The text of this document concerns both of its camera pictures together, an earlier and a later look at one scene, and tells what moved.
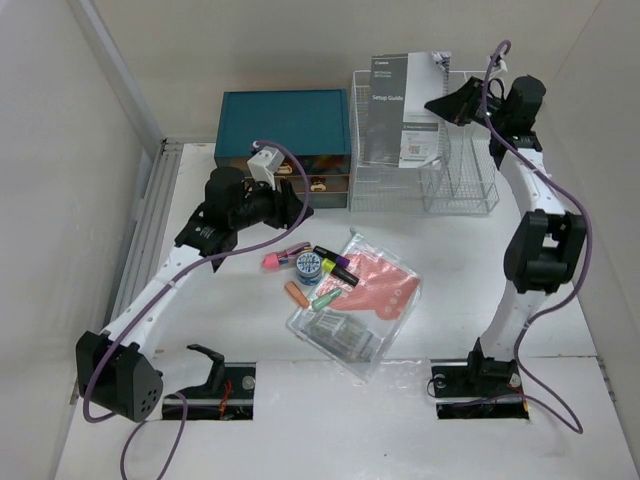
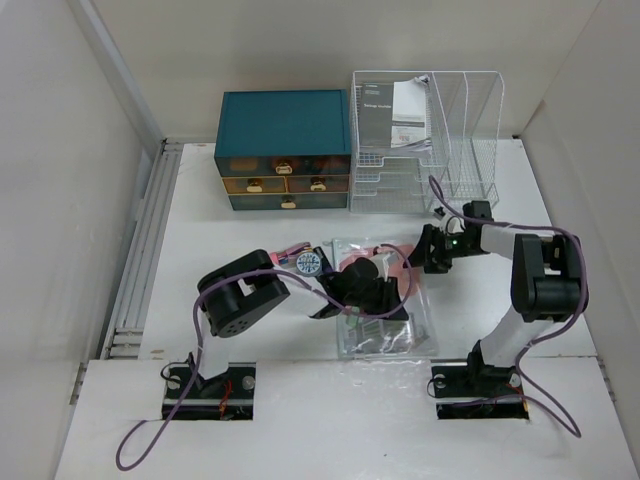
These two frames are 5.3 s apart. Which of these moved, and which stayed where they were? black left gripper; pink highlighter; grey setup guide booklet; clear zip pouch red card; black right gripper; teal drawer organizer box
Moved: black right gripper; grey setup guide booklet; black left gripper; clear zip pouch red card
Stayed: pink highlighter; teal drawer organizer box
